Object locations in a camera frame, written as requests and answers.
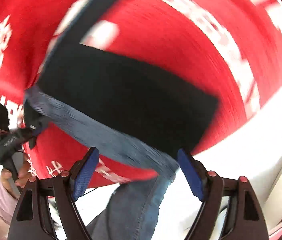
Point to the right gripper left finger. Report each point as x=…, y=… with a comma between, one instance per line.
x=32, y=219

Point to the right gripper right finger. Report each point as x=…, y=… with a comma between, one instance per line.
x=244, y=219

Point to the red blanket white characters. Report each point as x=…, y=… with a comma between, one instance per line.
x=231, y=48

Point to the person's blue jeans leg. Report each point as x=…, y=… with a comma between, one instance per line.
x=132, y=211

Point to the person's left hand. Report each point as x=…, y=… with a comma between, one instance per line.
x=14, y=185

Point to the black pants grey waistband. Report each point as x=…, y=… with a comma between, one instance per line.
x=133, y=112

